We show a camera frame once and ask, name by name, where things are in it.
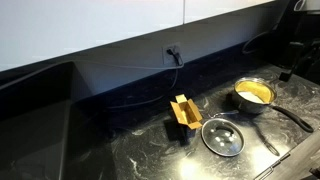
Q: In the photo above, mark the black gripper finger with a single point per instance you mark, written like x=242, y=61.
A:
x=284, y=76

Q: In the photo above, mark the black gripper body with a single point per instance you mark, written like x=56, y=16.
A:
x=308, y=63

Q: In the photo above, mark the blue Barilla orzo pasta box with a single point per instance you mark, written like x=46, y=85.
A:
x=186, y=113

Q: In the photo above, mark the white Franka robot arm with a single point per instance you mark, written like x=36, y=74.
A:
x=313, y=5

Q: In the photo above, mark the glass pot lid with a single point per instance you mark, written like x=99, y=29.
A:
x=221, y=146

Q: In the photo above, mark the narrow white cabinet door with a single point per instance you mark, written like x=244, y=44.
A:
x=216, y=8

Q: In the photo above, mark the wide white cabinet door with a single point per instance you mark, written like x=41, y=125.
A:
x=83, y=26

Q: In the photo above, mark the black flat panel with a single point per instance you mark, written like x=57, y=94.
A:
x=33, y=133

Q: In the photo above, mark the white wall power outlet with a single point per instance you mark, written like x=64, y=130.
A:
x=166, y=58

